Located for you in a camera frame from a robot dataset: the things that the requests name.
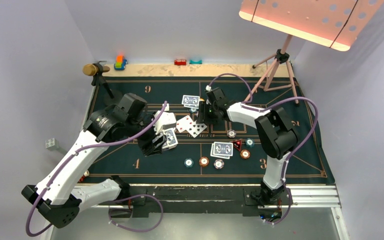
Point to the teal toy block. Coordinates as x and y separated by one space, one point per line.
195 61

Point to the orange red chip stack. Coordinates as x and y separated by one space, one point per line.
204 161

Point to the four of diamonds card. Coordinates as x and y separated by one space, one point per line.
183 123

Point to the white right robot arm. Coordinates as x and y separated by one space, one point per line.
275 131

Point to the pink blue chip stack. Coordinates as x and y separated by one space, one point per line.
218 164

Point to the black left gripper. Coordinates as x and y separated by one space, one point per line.
149 147

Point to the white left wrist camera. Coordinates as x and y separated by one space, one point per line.
166 121

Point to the orange green toy block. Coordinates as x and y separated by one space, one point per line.
120 63

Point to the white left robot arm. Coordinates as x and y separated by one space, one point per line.
56 197

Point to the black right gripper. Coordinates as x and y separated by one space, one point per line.
202 115

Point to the dark green poker mat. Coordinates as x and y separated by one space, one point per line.
308 165

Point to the blue white card deck box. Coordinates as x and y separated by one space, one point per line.
171 140

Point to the seven of spades card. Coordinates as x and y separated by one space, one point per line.
195 129

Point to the pink music stand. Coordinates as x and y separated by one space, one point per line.
335 24

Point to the blue back playing card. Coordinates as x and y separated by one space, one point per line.
192 106

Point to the gold microphone on stand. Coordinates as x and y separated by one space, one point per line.
96 71

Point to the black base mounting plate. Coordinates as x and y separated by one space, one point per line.
249 200

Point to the red toy block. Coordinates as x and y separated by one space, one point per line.
180 62

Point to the grey lego brick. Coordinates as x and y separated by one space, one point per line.
52 144

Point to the green blue chip stack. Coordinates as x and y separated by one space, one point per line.
189 163

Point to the red black all-in triangle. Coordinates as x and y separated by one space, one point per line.
237 144

